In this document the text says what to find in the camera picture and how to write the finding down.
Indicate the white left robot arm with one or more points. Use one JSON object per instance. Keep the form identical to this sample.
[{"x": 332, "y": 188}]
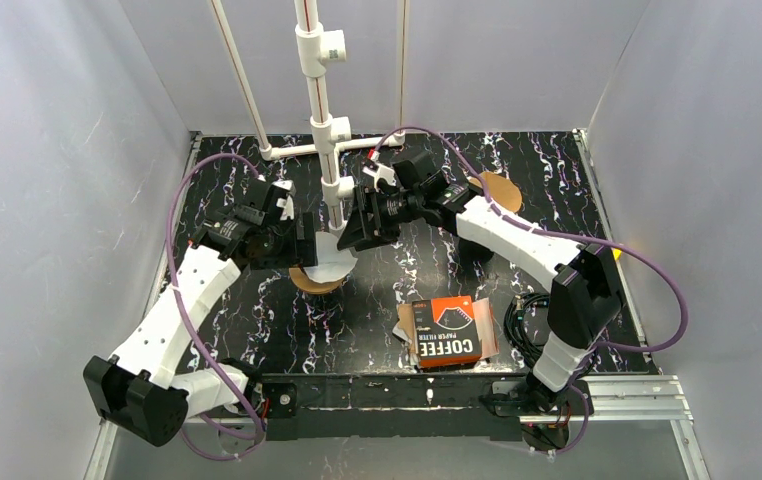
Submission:
[{"x": 138, "y": 388}]

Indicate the white PVC pipe stand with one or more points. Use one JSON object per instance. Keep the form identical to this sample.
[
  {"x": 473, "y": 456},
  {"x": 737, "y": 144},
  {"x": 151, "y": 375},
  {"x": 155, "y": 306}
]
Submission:
[{"x": 317, "y": 48}]

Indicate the orange coffee filter package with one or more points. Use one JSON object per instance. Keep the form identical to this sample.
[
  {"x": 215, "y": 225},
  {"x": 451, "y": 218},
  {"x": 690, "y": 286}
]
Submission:
[{"x": 447, "y": 331}]

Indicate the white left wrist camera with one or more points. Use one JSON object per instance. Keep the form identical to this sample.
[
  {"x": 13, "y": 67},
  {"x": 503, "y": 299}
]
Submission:
[{"x": 284, "y": 191}]

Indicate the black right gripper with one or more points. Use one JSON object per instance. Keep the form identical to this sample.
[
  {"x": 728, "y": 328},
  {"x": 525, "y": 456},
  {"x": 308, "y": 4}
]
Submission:
[{"x": 368, "y": 216}]

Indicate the aluminium frame rail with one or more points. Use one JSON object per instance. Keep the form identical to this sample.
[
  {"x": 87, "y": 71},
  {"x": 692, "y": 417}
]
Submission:
[{"x": 418, "y": 426}]

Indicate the wooden ring dripper holder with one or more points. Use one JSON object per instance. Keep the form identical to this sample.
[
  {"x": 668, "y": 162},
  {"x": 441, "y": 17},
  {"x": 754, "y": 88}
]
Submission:
[{"x": 305, "y": 284}]

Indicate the white paper coffee filter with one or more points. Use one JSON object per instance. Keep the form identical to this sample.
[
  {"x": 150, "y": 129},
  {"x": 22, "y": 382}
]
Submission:
[{"x": 332, "y": 263}]

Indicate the red and black carafe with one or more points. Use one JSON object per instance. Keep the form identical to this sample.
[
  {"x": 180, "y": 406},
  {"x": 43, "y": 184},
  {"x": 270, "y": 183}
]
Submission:
[{"x": 471, "y": 251}]

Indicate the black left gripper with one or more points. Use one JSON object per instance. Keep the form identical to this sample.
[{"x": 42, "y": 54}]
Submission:
[{"x": 298, "y": 238}]

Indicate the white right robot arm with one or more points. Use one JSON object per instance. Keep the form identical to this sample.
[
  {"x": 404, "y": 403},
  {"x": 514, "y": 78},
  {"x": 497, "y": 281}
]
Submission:
[{"x": 580, "y": 276}]

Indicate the brown paper coffee filter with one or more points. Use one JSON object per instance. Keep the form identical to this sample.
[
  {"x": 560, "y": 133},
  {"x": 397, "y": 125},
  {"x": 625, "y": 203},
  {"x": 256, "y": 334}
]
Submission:
[{"x": 504, "y": 193}]

